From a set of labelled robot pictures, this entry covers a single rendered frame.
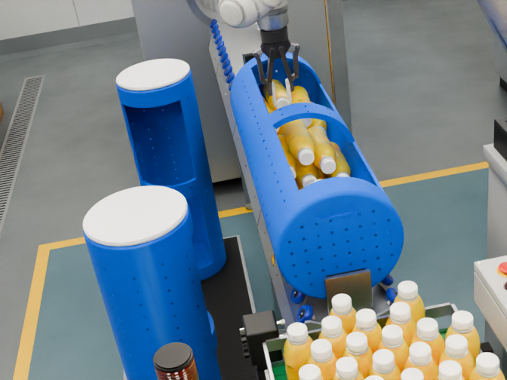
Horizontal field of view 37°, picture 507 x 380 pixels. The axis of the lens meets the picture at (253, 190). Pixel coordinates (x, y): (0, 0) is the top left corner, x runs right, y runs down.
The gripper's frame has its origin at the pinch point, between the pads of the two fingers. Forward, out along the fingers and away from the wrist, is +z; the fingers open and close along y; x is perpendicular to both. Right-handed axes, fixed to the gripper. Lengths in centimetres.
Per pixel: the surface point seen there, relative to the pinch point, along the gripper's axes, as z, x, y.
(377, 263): 13, 69, -8
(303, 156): 2.5, 34.5, 0.6
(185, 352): -9, 111, 34
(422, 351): 8, 103, -7
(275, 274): 30, 44, 13
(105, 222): 14, 30, 54
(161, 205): 13.5, 27.0, 38.5
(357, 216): 0, 69, -4
